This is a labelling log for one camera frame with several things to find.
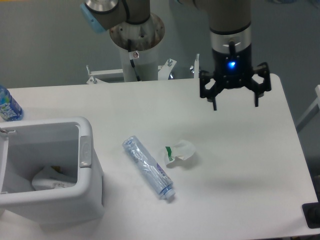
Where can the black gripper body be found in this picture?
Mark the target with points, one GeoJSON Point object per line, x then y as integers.
{"type": "Point", "coordinates": [233, 71]}

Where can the crushed clear plastic bottle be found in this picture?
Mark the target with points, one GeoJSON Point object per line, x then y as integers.
{"type": "Point", "coordinates": [149, 168]}

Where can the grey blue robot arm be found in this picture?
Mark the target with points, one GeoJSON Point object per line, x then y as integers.
{"type": "Point", "coordinates": [229, 25]}

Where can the white plastic trash can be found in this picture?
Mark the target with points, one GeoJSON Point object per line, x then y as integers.
{"type": "Point", "coordinates": [65, 144]}

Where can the black table clamp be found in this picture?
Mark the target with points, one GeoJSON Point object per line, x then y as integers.
{"type": "Point", "coordinates": [312, 214]}

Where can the blue labelled water bottle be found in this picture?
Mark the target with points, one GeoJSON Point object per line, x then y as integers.
{"type": "Point", "coordinates": [10, 110]}

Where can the white frame at right edge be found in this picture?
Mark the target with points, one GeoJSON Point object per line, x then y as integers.
{"type": "Point", "coordinates": [310, 112]}

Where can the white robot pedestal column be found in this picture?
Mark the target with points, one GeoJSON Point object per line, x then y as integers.
{"type": "Point", "coordinates": [139, 45]}

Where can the white metal base frame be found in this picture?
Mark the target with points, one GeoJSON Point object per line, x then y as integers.
{"type": "Point", "coordinates": [168, 71]}

